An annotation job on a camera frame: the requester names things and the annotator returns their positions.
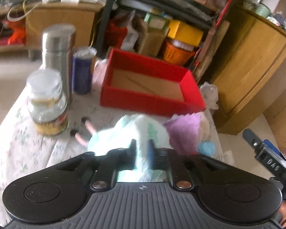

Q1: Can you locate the white green towel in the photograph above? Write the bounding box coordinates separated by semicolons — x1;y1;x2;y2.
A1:
87;114;172;182

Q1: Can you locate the purple cloth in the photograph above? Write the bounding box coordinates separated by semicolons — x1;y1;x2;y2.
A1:
163;113;201;155

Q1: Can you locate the red cardboard box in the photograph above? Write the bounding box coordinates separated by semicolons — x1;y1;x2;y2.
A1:
100;48;206;117

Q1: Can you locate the wooden cabinet right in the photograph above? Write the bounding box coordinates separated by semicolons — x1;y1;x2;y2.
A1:
208;6;286;135

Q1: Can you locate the white plastic bag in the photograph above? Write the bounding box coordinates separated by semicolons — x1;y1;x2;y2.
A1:
200;82;219;110

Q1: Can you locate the orange plastic basket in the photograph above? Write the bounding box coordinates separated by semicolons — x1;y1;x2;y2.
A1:
162;40;196;66

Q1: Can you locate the glass jar yellow label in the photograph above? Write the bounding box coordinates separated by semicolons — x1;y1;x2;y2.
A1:
26;68;68;136

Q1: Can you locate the blue drink can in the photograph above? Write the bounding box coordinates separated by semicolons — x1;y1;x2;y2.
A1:
72;47;97;95

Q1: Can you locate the brown cardboard box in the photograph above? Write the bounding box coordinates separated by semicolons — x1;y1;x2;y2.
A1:
137;19;169;57

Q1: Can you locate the red white bag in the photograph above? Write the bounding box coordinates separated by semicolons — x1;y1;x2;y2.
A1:
104;15;139;52

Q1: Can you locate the yellow box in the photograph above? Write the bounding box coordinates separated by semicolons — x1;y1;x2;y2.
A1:
167;20;203;47

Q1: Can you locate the green white box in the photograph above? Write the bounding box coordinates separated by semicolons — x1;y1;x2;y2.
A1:
144;12;170;31

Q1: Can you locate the black metal shelf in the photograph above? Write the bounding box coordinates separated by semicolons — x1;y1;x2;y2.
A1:
93;0;234;56

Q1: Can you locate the stainless steel thermos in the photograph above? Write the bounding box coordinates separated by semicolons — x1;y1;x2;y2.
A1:
42;23;76;102

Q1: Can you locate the wooden desk left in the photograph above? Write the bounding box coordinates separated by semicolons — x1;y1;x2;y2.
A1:
0;2;103;58

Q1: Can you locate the yellow cable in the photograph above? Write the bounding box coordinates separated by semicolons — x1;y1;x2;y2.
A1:
89;16;98;48

